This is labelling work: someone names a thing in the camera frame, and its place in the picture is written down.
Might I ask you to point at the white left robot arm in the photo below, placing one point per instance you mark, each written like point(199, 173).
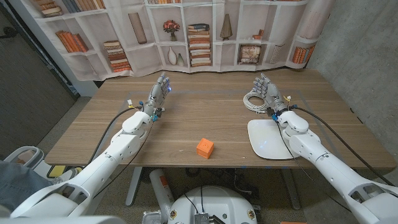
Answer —
point(124, 143)

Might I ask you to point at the aluminium foil tray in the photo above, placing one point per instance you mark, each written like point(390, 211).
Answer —
point(151, 217)

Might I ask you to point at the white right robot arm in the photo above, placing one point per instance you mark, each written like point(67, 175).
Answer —
point(311, 146)

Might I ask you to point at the white roll with orange label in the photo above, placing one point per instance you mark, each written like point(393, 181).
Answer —
point(161, 189)

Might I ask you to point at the printed bookshelf backdrop cloth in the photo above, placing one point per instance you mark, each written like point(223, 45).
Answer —
point(140, 62)

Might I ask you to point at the orange cube block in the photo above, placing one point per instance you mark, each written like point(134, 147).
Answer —
point(205, 148)

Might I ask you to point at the grey table leg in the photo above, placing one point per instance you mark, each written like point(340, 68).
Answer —
point(134, 186)
point(291, 189)

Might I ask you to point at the white paper plate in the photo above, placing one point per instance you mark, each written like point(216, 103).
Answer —
point(264, 140)

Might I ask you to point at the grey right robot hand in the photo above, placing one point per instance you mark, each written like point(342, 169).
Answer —
point(272, 95)

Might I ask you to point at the person leg in jeans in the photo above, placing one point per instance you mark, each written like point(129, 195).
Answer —
point(18, 183)

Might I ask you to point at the yellow flat object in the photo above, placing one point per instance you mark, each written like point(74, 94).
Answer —
point(57, 171)

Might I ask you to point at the white robot torso base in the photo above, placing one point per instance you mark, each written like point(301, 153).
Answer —
point(214, 202)

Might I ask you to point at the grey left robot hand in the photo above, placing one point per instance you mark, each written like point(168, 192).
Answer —
point(157, 96)

